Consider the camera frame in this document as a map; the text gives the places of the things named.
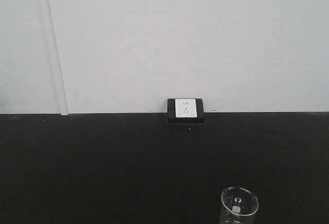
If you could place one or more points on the white wall power socket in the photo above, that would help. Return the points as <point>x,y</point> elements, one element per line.
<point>185,108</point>

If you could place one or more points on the black socket mounting box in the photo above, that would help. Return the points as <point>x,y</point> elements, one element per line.
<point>200,119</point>

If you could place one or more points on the clear glass beaker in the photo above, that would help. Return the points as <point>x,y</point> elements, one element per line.
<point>239,205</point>

